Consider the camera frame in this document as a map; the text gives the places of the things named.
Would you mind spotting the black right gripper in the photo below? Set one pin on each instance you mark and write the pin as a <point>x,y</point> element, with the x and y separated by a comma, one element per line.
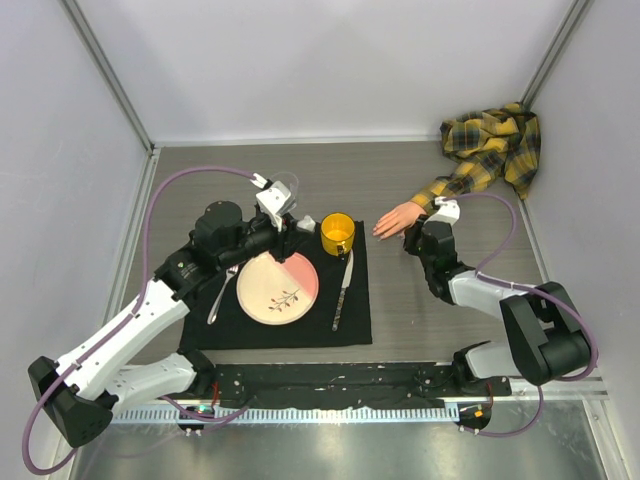
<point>413,233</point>

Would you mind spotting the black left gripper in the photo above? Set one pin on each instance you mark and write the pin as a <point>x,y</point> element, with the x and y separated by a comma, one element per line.
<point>289,240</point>

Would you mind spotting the white nail polish bottle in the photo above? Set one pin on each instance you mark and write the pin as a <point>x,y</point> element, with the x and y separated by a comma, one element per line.
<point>307,225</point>

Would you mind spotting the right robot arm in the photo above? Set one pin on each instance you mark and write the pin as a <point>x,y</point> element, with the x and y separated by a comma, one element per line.
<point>546,340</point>

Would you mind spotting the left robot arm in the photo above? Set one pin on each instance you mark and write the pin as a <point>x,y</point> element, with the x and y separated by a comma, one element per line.
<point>84,390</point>

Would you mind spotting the mannequin hand with painted nails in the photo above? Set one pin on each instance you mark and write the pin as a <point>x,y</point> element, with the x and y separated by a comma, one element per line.
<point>398,220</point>

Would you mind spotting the yellow mug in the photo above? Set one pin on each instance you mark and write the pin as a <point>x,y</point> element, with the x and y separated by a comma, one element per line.
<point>337,231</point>

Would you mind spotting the pink and cream plate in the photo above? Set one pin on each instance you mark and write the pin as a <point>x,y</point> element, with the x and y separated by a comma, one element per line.
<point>274,293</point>

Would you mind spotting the clear plastic cup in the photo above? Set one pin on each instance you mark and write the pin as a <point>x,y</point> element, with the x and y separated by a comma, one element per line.
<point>291,182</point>

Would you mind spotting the silver fork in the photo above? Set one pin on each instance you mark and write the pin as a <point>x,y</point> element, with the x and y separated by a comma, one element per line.
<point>229,275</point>

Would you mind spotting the silver table knife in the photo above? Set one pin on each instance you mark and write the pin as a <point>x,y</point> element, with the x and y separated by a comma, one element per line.
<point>346,281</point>

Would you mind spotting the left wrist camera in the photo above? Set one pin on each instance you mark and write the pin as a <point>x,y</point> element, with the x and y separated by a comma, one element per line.
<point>275,201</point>

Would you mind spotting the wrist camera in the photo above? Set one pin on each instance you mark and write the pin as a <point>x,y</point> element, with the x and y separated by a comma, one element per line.
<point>447,211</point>
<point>275,201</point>

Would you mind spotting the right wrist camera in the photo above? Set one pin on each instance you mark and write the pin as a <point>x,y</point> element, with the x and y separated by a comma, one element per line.
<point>447,211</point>

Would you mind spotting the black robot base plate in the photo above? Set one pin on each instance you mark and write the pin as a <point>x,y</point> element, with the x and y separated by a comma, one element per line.
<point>339,386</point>

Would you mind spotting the white slotted cable duct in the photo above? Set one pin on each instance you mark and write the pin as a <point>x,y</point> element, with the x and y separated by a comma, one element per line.
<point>166,414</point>

